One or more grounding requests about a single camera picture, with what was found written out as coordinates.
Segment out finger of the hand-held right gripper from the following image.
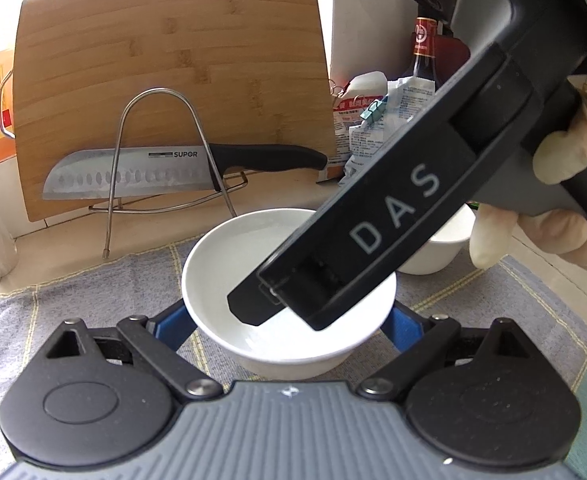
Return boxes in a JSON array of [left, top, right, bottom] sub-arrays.
[[227, 279, 288, 328]]

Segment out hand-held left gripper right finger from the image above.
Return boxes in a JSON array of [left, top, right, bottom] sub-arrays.
[[358, 305, 537, 403]]

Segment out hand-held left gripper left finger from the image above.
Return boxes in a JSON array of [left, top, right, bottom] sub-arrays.
[[48, 301, 224, 403]]

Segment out large plain white bowl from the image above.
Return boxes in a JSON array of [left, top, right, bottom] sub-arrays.
[[182, 208, 398, 380]]

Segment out person's right hand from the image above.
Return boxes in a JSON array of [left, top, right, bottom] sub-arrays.
[[470, 85, 587, 271]]

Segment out white bowl with pink flowers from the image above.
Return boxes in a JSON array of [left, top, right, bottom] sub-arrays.
[[396, 202, 477, 276]]

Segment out crumpled plastic bags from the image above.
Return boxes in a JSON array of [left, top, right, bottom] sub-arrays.
[[329, 71, 441, 186]]

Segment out blue grey checked towel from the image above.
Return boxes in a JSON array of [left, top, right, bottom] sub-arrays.
[[0, 237, 587, 480]]

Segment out teal binder clip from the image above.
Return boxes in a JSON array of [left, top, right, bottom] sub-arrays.
[[362, 100, 390, 124]]

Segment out dark sauce bottle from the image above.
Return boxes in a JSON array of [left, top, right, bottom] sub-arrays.
[[404, 16, 469, 92]]

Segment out bamboo cutting board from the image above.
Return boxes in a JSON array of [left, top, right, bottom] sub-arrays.
[[12, 0, 337, 222]]

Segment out black handled kitchen knife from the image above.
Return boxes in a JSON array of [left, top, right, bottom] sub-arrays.
[[42, 143, 328, 200]]

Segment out metal wire rack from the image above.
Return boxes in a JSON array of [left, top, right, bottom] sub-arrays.
[[88, 87, 248, 259]]

